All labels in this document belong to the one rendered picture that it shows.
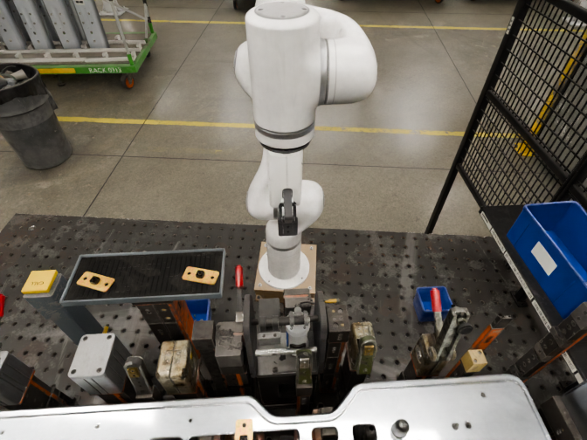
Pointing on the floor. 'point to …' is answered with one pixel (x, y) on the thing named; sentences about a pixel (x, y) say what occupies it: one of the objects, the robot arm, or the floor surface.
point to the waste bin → (31, 118)
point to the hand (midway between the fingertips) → (286, 210)
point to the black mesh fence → (572, 184)
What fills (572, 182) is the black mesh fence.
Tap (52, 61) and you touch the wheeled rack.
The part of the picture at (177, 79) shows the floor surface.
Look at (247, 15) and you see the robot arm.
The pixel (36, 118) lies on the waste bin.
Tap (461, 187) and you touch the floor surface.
